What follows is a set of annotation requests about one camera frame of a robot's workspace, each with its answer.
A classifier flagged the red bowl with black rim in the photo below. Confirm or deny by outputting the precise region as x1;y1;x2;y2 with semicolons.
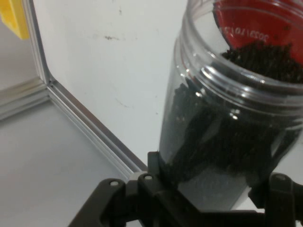
212;0;303;54

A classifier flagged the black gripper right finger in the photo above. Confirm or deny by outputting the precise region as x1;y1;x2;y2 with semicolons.
247;173;303;227

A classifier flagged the aluminium frame rail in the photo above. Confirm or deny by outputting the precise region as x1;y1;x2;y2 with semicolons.
46;79;149;181
23;0;52;84

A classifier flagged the yellow plastic bin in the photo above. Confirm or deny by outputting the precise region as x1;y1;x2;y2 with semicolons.
0;0;30;40

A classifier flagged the clear jar of black granules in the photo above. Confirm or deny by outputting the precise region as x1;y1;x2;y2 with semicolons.
157;0;303;212

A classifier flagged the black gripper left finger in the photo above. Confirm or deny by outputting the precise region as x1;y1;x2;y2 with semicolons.
68;151;200;227

